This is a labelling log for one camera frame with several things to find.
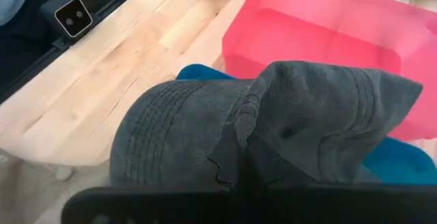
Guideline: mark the black table edge rail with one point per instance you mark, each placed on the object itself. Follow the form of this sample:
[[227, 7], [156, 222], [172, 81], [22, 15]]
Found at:
[[20, 77]]

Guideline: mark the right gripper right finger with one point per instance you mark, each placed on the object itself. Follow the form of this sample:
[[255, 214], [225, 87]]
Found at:
[[263, 176]]

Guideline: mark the blue plastic bin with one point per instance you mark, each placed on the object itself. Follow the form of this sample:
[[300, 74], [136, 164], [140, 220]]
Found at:
[[399, 162]]

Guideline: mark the pink translucent plastic bin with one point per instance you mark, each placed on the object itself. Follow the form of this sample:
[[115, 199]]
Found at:
[[327, 32]]

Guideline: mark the black table-level camera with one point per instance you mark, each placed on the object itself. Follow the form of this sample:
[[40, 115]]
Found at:
[[70, 15]]

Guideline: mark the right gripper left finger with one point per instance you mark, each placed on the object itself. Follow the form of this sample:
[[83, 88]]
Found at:
[[244, 169]]

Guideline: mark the beige hat with white button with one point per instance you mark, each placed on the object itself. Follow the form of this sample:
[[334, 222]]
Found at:
[[20, 190]]

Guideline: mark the dark grey bucket hat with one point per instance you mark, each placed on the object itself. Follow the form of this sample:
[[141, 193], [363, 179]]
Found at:
[[170, 132]]

